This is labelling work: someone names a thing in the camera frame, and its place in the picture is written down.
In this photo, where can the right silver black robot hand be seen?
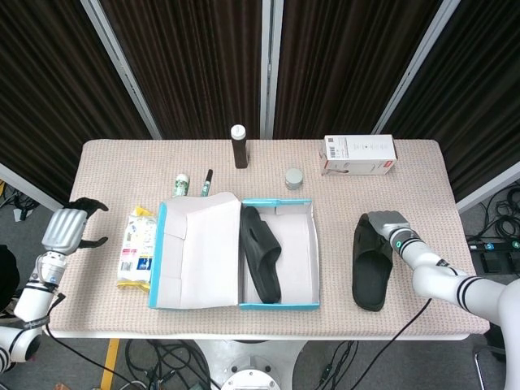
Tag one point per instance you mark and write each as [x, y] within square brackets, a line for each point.
[390, 222]

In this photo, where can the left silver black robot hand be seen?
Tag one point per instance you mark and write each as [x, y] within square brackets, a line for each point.
[65, 231]

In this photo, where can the black rubber slipper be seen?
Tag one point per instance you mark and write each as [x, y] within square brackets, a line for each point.
[367, 276]
[264, 268]

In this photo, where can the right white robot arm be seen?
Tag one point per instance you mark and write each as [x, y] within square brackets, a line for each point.
[447, 280]

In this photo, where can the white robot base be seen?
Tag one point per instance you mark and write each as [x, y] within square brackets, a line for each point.
[248, 365]

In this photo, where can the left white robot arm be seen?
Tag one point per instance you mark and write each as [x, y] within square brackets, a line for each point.
[34, 296]

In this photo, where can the teal cardboard shoe box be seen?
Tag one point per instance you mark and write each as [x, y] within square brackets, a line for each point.
[203, 260]

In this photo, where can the white product carton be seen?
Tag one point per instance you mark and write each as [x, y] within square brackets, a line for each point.
[361, 156]

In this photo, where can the yellow white wet wipes pack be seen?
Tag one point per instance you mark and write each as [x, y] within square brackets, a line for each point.
[138, 252]

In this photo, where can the beige waffle tablecloth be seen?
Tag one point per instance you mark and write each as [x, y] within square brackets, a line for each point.
[122, 170]

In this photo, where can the grey round tin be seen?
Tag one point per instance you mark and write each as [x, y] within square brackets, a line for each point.
[293, 179]

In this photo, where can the black power strip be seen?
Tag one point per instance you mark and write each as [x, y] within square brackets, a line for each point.
[495, 245]

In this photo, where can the small green white bottle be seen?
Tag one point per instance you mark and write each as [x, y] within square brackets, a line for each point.
[181, 187]

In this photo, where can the dark brown pleated curtain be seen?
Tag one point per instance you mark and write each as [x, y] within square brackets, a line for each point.
[479, 101]
[48, 101]
[337, 69]
[195, 69]

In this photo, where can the black green marker pen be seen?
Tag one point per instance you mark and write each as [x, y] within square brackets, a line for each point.
[206, 185]

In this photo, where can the brown bottle white cap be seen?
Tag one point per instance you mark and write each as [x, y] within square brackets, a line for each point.
[239, 152]

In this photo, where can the white table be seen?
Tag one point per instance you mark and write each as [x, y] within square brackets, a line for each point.
[243, 335]

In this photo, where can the white partition post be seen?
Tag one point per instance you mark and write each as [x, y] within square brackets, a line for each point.
[24, 183]
[122, 69]
[491, 187]
[414, 69]
[271, 69]

